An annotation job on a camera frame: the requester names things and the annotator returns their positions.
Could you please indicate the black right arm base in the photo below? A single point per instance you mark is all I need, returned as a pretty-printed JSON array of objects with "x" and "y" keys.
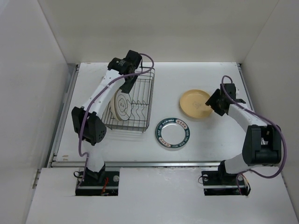
[{"x": 228, "y": 185}]

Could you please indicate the aluminium table rail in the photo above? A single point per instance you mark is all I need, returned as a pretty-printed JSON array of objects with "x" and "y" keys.
[{"x": 212, "y": 140}]

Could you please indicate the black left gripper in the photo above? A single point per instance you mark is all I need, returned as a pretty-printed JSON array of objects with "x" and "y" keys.
[{"x": 125, "y": 87}]

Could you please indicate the yellow plate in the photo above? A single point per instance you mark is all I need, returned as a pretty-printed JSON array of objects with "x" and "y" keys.
[{"x": 193, "y": 104}]

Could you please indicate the white bowl green band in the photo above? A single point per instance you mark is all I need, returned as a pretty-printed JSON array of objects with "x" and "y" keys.
[{"x": 172, "y": 133}]

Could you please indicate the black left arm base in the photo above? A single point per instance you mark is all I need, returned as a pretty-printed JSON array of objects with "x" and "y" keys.
[{"x": 105, "y": 184}]

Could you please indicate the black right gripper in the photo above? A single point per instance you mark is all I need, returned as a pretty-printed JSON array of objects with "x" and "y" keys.
[{"x": 212, "y": 100}]

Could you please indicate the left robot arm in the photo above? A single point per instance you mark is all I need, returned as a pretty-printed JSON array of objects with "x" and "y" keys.
[{"x": 120, "y": 75}]

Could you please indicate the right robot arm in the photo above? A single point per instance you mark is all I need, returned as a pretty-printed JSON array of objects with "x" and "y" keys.
[{"x": 262, "y": 143}]

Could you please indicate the cream white plate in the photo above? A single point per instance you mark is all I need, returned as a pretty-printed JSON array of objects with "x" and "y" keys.
[{"x": 112, "y": 107}]

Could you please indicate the grey wire dish rack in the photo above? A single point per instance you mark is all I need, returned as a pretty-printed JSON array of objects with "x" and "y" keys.
[{"x": 141, "y": 97}]

